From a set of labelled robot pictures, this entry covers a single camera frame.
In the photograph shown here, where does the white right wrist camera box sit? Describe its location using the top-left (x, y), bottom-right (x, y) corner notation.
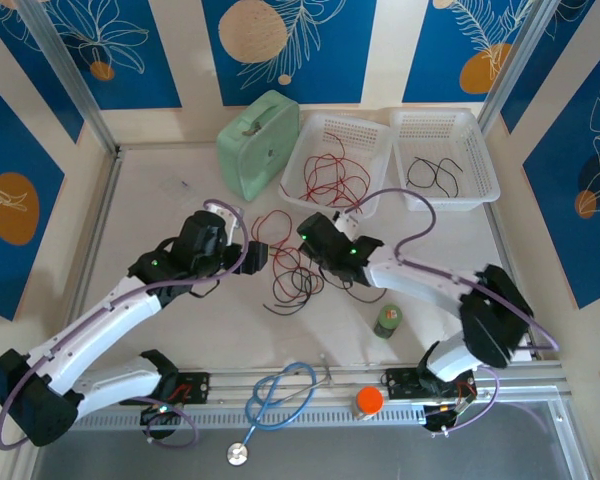
top-left (331, 208), bottom-right (364, 236)

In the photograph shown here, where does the slotted metal cable duct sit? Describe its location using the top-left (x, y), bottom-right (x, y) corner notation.
top-left (38, 407), bottom-right (564, 432)

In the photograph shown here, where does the thin red wire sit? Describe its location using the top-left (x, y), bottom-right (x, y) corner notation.
top-left (304, 154), bottom-right (371, 207)
top-left (271, 246), bottom-right (312, 301)
top-left (251, 209), bottom-right (292, 251)
top-left (303, 130), bottom-right (372, 209)

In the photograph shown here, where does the grey metal sheet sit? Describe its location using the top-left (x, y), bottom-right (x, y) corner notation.
top-left (29, 427), bottom-right (594, 480)

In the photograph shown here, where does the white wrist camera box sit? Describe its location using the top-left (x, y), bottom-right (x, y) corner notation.
top-left (331, 208), bottom-right (364, 236)
top-left (214, 199), bottom-right (246, 236)

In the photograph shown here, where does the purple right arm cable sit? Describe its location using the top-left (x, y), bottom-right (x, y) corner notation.
top-left (344, 187), bottom-right (561, 434)

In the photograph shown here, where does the thin black wire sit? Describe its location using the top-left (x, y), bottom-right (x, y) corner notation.
top-left (432, 158), bottom-right (465, 197)
top-left (406, 157), bottom-right (444, 189)
top-left (317, 267), bottom-right (387, 304)
top-left (263, 244), bottom-right (326, 316)

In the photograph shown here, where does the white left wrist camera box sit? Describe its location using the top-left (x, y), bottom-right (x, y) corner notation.
top-left (214, 199), bottom-right (246, 236)

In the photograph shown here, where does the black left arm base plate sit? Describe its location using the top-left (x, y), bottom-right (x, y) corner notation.
top-left (118, 370), bottom-right (213, 407)

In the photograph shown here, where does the white perforated plastic basket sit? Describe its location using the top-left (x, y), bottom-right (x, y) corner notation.
top-left (278, 112), bottom-right (394, 221)
top-left (387, 107), bottom-right (502, 214)

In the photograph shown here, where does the mint green fabric case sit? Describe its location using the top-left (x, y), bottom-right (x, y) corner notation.
top-left (216, 89), bottom-right (301, 203)

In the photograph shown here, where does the blue stethoscope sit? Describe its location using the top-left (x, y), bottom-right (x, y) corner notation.
top-left (226, 352), bottom-right (337, 467)

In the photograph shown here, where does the green jar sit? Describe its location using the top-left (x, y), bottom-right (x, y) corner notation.
top-left (373, 303), bottom-right (404, 340)

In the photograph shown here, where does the aluminium frame post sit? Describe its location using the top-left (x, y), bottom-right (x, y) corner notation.
top-left (15, 0), bottom-right (120, 155)
top-left (475, 0), bottom-right (556, 139)

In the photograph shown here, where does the orange capped bottle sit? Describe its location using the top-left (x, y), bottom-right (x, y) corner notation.
top-left (350, 385), bottom-right (385, 421)

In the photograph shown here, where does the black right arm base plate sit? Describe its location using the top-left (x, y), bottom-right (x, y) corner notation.
top-left (383, 367), bottom-right (477, 402)

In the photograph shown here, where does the aluminium cross rail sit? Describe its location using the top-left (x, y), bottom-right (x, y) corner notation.
top-left (22, 360), bottom-right (569, 414)

